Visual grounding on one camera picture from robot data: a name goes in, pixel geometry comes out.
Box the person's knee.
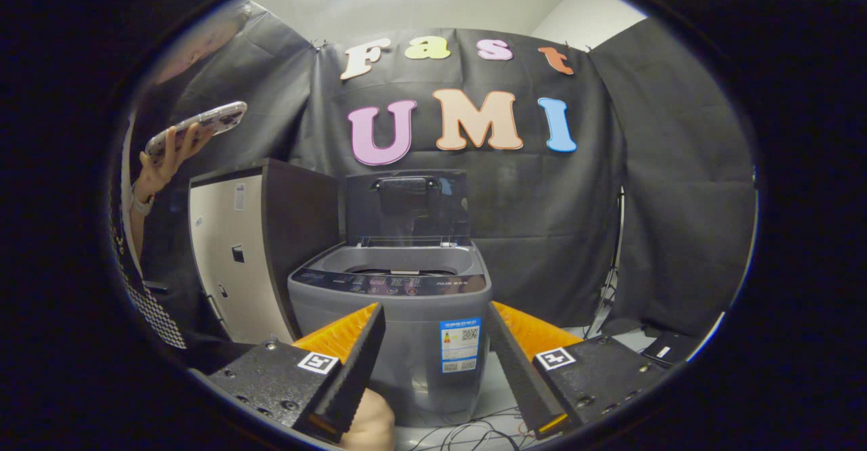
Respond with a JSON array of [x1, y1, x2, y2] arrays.
[[339, 389, 396, 451]]

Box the black flat device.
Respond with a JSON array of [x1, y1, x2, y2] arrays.
[[640, 330, 702, 367]]

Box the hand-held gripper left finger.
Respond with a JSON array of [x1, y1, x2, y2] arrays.
[[213, 302, 387, 442]]

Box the grey washing machine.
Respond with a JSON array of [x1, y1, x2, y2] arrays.
[[287, 240, 492, 428]]

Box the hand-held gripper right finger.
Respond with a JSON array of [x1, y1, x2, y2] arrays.
[[486, 300, 671, 440]]

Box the black metal stand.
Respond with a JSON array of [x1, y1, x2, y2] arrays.
[[586, 187, 627, 337]]

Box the black backdrop cloth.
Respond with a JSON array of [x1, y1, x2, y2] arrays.
[[132, 4, 756, 338]]

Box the phone with patterned case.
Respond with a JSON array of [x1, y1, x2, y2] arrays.
[[144, 101, 248, 166]]

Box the dark washing machine lid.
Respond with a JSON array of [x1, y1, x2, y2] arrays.
[[344, 170, 472, 247]]

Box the white and dark cabinet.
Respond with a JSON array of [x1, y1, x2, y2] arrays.
[[188, 158, 340, 345]]

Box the black floor cables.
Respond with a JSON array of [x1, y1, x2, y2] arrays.
[[406, 407, 536, 451]]

